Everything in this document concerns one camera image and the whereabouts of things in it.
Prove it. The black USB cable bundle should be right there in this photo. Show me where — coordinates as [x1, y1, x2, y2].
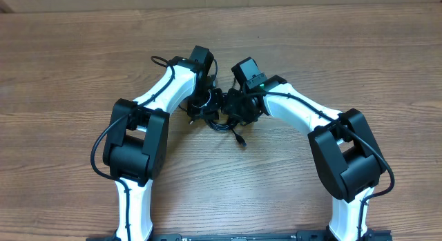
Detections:
[177, 106, 248, 148]

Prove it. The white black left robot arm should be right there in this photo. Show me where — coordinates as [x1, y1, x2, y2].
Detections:
[103, 46, 222, 240]

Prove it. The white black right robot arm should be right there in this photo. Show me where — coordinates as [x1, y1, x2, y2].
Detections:
[222, 57, 389, 240]

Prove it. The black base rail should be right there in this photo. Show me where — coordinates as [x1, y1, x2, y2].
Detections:
[86, 229, 393, 241]

